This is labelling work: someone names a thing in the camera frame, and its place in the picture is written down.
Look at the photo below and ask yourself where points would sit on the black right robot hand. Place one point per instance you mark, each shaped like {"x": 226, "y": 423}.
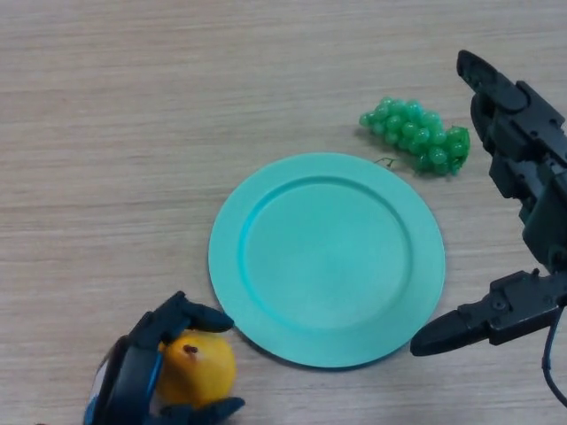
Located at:
{"x": 536, "y": 141}

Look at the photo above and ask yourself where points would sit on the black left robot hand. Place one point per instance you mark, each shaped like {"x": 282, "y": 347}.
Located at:
{"x": 128, "y": 380}

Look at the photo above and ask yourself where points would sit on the yellow pear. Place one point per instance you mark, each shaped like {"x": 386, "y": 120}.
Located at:
{"x": 199, "y": 372}

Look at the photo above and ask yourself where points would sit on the green round plate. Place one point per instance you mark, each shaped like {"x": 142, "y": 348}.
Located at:
{"x": 328, "y": 261}

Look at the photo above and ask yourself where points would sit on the green grape bunch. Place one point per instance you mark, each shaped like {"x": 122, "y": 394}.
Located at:
{"x": 414, "y": 133}

